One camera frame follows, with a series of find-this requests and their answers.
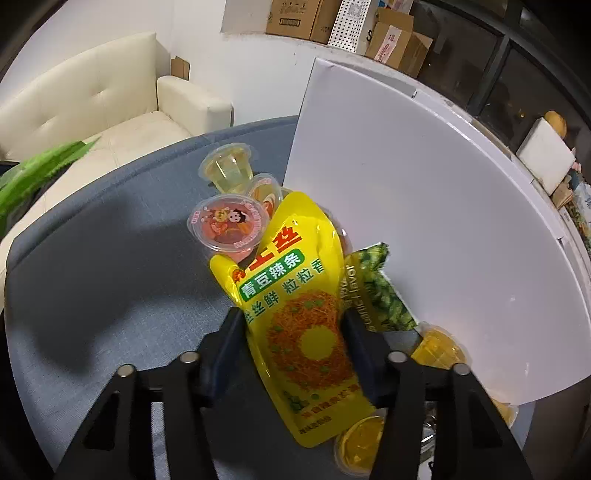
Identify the pale yellow jelly cup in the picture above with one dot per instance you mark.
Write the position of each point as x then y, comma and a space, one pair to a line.
226, 168

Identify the red cartoon lid jelly cup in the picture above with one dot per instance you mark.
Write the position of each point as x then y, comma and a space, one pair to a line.
226, 221

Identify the green pea snack packet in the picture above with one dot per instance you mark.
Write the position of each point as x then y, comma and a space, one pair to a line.
383, 295

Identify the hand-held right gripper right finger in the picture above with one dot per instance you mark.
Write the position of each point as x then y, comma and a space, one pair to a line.
356, 344

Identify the tall brown cardboard box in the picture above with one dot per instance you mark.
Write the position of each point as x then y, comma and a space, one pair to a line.
295, 18

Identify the white cardboard box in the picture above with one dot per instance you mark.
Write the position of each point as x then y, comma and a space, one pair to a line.
415, 207

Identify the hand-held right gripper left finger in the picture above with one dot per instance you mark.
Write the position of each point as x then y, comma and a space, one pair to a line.
231, 344

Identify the orange jelly cup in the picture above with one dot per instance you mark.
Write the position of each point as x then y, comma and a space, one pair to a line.
265, 194

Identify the small cardboard piece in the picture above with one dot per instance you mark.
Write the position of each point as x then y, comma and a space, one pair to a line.
180, 68

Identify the white dotted paper bag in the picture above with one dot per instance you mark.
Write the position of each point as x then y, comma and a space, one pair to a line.
353, 23

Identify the green plant leaf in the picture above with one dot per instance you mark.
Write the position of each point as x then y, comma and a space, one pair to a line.
37, 170

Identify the white foam block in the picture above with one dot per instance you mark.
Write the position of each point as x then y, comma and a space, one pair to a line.
545, 157

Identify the cream leather sofa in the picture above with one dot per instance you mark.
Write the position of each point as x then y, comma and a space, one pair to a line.
92, 92

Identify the printed carton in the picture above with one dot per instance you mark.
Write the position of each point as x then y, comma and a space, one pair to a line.
579, 212

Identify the grey-blue tablecloth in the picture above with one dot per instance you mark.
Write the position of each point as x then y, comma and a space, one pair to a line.
115, 258

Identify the yellow snack pouch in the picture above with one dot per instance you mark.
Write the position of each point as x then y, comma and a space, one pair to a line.
286, 258

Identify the open brown cardboard box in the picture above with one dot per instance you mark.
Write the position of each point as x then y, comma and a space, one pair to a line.
397, 46

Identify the yellow pomelo fruit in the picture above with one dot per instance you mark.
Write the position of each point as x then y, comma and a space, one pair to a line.
555, 122

